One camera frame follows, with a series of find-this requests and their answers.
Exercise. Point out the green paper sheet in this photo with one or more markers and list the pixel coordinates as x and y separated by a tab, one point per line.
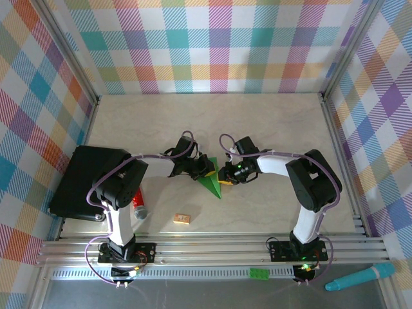
212	185

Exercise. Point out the small orange wooden block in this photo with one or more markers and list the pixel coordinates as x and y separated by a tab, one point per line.
181	219

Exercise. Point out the teal marker pen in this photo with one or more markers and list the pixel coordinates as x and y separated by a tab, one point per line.
360	277

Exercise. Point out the left black connector board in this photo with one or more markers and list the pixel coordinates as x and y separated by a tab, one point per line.
124	273

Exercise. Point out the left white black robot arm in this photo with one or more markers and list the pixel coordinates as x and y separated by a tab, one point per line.
157	165

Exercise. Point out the right aluminium side rail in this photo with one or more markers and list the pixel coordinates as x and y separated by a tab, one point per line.
336	138

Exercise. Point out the right aluminium corner post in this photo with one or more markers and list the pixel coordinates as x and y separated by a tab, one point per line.
354	45

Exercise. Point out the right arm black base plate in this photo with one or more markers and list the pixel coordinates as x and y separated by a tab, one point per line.
280	252

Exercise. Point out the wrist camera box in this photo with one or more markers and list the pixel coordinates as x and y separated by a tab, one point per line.
247	145
184	146

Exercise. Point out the black connector board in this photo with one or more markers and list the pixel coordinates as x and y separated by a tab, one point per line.
124	273
305	273

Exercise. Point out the aluminium front rail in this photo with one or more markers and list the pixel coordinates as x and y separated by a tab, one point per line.
209	249

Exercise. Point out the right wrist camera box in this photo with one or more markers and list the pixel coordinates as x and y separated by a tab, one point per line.
247	145

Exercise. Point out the right black connector board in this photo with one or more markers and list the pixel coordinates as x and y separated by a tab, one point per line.
305	273

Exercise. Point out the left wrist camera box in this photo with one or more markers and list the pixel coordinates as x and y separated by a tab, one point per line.
184	146

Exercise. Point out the red toy microphone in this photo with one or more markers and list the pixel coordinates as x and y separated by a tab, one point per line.
140	210

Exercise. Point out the left aluminium corner post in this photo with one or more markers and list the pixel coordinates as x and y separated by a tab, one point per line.
64	48

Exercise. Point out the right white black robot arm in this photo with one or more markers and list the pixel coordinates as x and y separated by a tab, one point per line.
273	164

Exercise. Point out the green toy brick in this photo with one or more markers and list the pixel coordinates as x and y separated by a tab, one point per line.
259	274

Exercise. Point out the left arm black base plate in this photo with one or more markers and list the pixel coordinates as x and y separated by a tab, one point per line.
145	252

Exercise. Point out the aluminium corner post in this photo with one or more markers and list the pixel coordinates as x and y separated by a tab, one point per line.
64	48
354	45

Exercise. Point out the black hard case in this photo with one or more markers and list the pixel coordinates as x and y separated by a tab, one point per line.
74	180

